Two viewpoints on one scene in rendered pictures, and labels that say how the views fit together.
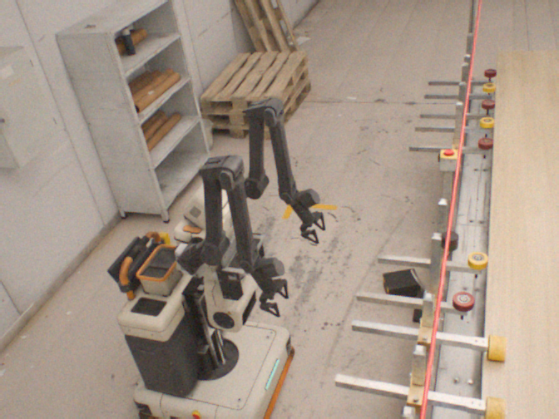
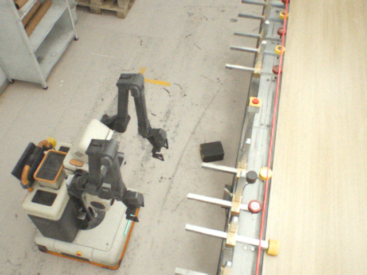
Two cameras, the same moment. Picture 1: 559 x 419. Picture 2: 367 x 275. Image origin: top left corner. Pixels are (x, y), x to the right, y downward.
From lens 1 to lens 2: 0.73 m
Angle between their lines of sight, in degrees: 20
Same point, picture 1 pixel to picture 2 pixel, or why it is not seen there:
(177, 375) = (66, 234)
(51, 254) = not seen: outside the picture
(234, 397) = (104, 242)
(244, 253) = (116, 192)
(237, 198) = (113, 167)
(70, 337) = not seen: outside the picture
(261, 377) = (121, 227)
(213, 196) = (95, 164)
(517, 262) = (289, 177)
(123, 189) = (10, 63)
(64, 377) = not seen: outside the picture
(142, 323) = (41, 211)
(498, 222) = (280, 142)
